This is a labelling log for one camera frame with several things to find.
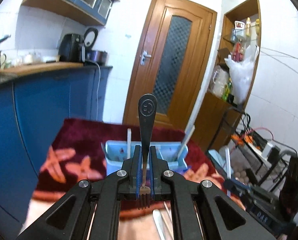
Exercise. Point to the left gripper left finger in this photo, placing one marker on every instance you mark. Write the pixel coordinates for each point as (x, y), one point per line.
(90, 210)

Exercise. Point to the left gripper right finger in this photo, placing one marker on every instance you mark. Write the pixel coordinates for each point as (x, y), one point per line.
(201, 210)

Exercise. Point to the wooden chopstick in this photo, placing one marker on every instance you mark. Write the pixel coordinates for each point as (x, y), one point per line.
(168, 221)

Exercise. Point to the white chopstick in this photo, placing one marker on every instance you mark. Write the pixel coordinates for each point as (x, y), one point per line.
(185, 140)

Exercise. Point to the white handled utensil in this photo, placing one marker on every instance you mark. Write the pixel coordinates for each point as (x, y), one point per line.
(129, 139)

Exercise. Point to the steel fork smiley handle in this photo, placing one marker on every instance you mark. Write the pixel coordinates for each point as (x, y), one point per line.
(147, 107)

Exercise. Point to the blue lower kitchen cabinets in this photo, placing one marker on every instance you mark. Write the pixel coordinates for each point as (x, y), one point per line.
(32, 111)

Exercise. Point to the light blue lidded container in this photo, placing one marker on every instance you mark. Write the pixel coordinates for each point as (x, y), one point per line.
(219, 161)

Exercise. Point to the red floral plush blanket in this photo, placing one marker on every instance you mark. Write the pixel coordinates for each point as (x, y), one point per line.
(76, 154)

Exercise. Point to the white utensil holder box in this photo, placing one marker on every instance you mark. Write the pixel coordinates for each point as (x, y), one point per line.
(116, 152)

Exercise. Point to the white plastic bag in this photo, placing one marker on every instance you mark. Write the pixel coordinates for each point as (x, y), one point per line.
(241, 73)

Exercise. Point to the wooden shelf niche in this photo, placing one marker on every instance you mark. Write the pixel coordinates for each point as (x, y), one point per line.
(241, 27)

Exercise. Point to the wooden door with glass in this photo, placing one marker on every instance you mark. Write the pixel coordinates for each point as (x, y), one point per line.
(178, 34)

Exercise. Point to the black air fryer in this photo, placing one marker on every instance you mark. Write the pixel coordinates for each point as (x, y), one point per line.
(70, 49)

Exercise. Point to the black wire rack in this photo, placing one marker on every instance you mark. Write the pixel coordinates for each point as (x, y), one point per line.
(266, 157)

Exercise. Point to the silver door handle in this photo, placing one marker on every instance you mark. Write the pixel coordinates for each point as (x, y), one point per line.
(145, 56)

